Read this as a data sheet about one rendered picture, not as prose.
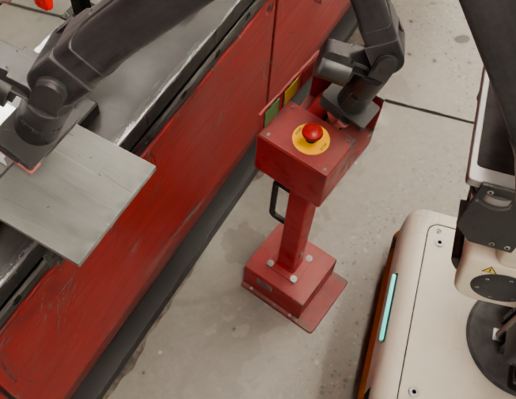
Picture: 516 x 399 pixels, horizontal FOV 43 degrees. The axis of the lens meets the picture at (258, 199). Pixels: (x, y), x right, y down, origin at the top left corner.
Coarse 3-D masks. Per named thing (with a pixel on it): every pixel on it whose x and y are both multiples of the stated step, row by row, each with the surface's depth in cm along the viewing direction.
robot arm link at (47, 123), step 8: (16, 88) 74; (8, 96) 76; (16, 96) 78; (24, 96) 75; (24, 104) 76; (24, 112) 78; (32, 112) 75; (40, 112) 75; (64, 112) 77; (24, 120) 79; (32, 120) 77; (40, 120) 76; (48, 120) 76; (56, 120) 77; (64, 120) 79; (40, 128) 79; (48, 128) 79; (56, 128) 80
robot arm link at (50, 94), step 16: (0, 48) 74; (16, 48) 74; (0, 64) 73; (16, 64) 73; (32, 64) 75; (0, 80) 74; (16, 80) 73; (48, 80) 69; (0, 96) 75; (32, 96) 71; (48, 96) 70; (64, 96) 70; (48, 112) 73
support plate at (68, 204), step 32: (64, 160) 94; (96, 160) 95; (128, 160) 95; (0, 192) 91; (32, 192) 92; (64, 192) 92; (96, 192) 92; (128, 192) 92; (32, 224) 89; (64, 224) 89; (96, 224) 90; (64, 256) 87
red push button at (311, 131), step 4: (308, 124) 123; (312, 124) 123; (316, 124) 123; (304, 128) 123; (308, 128) 123; (312, 128) 123; (316, 128) 123; (320, 128) 123; (304, 132) 122; (308, 132) 122; (312, 132) 122; (316, 132) 122; (320, 132) 122; (304, 136) 122; (308, 136) 122; (312, 136) 122; (316, 136) 122; (320, 136) 122; (308, 140) 123; (312, 140) 122; (316, 140) 122
